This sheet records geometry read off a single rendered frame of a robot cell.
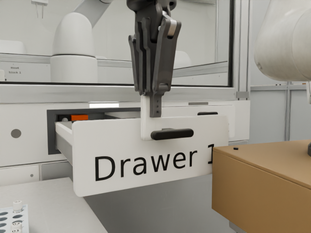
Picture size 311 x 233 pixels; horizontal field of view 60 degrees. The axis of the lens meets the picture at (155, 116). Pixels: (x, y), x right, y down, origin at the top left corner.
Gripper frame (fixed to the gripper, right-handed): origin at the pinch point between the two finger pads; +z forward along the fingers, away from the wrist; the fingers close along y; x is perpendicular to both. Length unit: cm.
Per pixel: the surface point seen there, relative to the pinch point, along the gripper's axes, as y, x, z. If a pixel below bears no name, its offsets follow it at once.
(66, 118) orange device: -70, -1, 6
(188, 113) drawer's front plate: -32.0, 29.5, 2.7
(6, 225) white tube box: -2.3, -20.3, 13.7
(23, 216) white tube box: -4.2, -18.2, 13.7
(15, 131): -33.8, -18.6, 5.4
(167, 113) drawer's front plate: -32.0, 21.8, 2.2
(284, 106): -108, 178, 7
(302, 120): -90, 177, 17
